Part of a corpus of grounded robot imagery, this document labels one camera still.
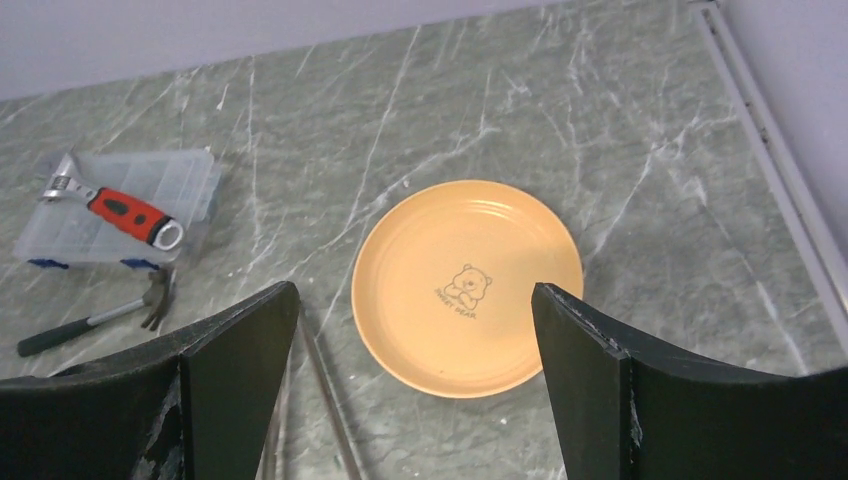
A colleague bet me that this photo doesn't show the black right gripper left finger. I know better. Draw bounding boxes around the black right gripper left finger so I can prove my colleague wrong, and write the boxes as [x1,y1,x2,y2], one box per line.
[1,281,301,479]

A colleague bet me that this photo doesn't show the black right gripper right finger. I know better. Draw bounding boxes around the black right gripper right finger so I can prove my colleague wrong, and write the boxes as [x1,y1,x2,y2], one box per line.
[532,283,847,479]

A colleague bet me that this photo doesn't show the shiny metal tongs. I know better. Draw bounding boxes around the shiny metal tongs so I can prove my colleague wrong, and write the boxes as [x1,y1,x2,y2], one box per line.
[256,307,365,479]

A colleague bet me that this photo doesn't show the clear plastic screw box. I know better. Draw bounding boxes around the clear plastic screw box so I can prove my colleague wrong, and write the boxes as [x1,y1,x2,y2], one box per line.
[13,149,222,270]

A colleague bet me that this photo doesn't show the tan round plate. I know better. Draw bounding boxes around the tan round plate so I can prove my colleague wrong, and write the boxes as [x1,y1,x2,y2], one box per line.
[351,180,584,399]

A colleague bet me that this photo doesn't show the small black handled hammer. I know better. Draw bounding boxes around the small black handled hammer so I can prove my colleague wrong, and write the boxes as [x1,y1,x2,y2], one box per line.
[16,268,176,358]

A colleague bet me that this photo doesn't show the red handled adjustable wrench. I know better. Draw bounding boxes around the red handled adjustable wrench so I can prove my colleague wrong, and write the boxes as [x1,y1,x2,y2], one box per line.
[38,151,185,251]

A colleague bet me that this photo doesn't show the aluminium rail on right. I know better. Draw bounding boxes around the aluminium rail on right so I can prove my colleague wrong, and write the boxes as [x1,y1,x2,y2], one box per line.
[688,1,847,315]

